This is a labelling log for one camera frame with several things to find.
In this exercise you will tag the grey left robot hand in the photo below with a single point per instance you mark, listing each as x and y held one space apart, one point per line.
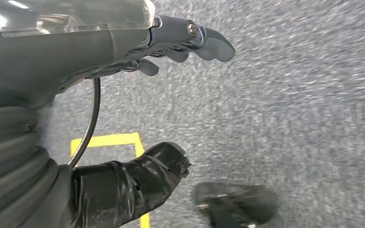
59 53

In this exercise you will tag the yellow floor tape square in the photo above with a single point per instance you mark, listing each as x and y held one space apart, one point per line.
107 140

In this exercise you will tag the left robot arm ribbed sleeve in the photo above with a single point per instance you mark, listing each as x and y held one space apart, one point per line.
9 173

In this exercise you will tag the black robot foot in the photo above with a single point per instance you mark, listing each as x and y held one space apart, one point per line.
236 204

